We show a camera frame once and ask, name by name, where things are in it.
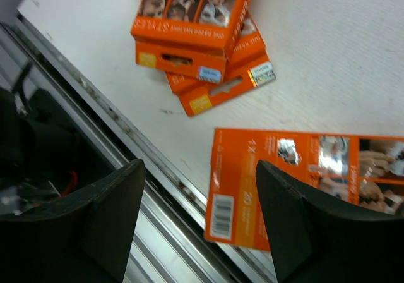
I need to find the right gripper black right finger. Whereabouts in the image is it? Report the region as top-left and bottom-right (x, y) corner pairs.
(256, 160), (403, 282)

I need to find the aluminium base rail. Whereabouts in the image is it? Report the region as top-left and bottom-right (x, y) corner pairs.
(1, 25), (276, 282)

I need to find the orange razor pack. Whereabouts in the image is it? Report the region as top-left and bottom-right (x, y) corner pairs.
(165, 13), (276, 117)
(131, 0), (251, 77)
(205, 128), (403, 251)

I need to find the orange razor pack front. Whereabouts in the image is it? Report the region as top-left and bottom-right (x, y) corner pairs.
(205, 128), (403, 251)

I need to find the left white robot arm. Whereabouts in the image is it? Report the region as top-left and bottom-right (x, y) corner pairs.
(1, 88), (114, 215)

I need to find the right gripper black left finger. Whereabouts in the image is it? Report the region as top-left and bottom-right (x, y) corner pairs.
(1, 159), (145, 282)

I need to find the orange razor pack top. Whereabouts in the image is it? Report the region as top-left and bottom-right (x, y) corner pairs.
(131, 0), (251, 77)

